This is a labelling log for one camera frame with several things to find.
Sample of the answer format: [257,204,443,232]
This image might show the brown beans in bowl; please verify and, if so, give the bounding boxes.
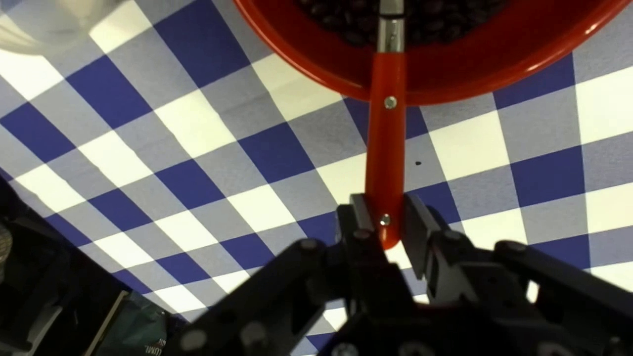
[295,0,511,50]

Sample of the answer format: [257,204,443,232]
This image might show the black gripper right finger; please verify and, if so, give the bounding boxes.
[402,192,633,333]

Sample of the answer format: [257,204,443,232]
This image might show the blue white checkered tablecloth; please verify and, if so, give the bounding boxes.
[0,0,633,356]

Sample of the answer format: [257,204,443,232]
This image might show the red bowl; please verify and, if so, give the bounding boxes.
[234,0,633,107]

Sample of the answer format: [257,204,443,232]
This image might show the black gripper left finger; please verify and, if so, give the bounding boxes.
[165,194,414,356]

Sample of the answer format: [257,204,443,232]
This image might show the red handled metal spoon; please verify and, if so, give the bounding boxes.
[364,0,410,252]

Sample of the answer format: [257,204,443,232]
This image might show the clear plastic measuring jug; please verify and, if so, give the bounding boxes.
[0,0,131,60]

